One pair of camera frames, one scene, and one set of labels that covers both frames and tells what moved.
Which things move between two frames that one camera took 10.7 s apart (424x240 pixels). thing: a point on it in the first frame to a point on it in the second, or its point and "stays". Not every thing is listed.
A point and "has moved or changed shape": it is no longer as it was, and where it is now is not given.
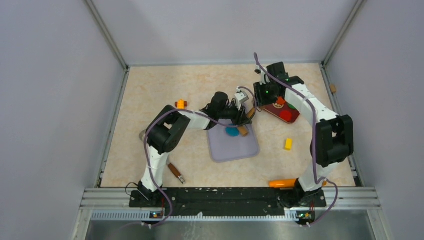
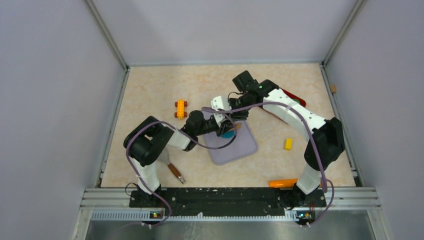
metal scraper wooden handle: (176, 172) stays
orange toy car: (180, 104) stays
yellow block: (288, 144) stays
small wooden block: (333, 88) stays
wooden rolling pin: (244, 129) has moved or changed shape
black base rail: (228, 202) stays
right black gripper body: (264, 94) to (241, 102)
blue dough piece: (233, 131) has moved or changed shape
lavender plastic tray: (224, 147) stays
